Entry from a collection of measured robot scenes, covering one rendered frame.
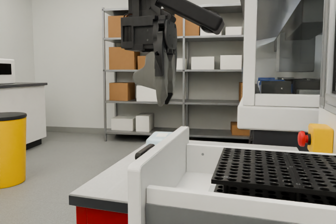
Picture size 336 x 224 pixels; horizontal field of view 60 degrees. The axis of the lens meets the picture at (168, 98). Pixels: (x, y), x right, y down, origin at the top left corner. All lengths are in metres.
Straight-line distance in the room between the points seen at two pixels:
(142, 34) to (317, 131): 0.49
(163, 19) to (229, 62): 3.77
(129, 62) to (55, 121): 1.86
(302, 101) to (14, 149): 2.49
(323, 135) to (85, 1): 4.80
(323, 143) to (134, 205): 0.54
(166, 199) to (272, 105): 0.95
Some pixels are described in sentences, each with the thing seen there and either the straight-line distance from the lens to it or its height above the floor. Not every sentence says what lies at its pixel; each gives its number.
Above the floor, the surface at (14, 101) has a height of 0.68.
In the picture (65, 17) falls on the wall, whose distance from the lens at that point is 5.40.
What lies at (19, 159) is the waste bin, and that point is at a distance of 3.10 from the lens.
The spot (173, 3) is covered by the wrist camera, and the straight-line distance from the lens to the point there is 0.50.
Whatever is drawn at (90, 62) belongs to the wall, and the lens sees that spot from 5.13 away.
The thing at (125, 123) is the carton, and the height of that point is 0.27.
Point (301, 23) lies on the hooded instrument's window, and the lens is 1.32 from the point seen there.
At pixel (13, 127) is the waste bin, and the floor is 0.55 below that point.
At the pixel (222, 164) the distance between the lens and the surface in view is 0.48.
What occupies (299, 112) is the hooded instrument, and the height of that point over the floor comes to 0.88.
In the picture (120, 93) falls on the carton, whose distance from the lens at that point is 4.47.
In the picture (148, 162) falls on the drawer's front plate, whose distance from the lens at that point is 0.40.
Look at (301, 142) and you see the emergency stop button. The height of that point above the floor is 0.87.
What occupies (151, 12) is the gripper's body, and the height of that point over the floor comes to 1.15.
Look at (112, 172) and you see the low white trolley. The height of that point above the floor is 0.76.
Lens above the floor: 1.04
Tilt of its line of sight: 5 degrees down
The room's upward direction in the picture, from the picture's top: straight up
